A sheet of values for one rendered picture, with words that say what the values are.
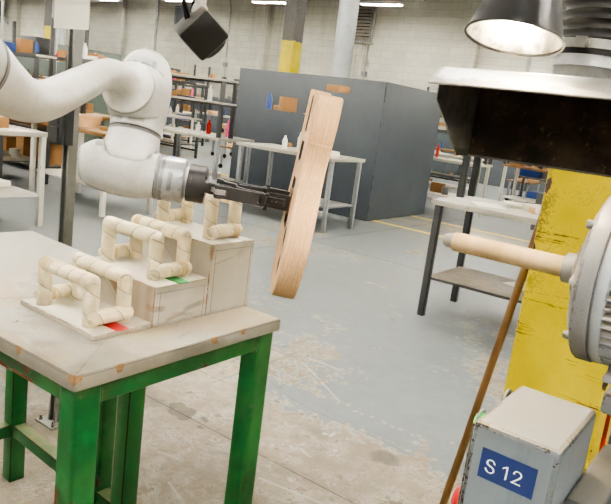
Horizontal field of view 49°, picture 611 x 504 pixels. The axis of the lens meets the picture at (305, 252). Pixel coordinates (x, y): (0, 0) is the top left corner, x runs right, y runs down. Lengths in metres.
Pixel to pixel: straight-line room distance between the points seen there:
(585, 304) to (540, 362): 1.12
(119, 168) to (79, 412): 0.45
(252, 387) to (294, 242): 0.56
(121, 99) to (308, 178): 0.38
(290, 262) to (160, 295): 0.39
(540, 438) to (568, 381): 1.27
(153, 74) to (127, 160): 0.17
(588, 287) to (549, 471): 0.28
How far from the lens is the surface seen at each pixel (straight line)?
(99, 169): 1.33
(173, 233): 1.56
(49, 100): 1.07
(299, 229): 1.18
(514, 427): 0.80
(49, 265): 1.52
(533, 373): 2.08
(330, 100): 1.18
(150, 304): 1.48
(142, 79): 1.32
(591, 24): 1.13
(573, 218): 1.98
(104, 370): 1.28
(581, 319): 0.97
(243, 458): 1.74
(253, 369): 1.63
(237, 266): 1.63
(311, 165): 1.20
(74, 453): 1.33
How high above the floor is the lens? 1.43
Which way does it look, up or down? 12 degrees down
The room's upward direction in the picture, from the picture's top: 7 degrees clockwise
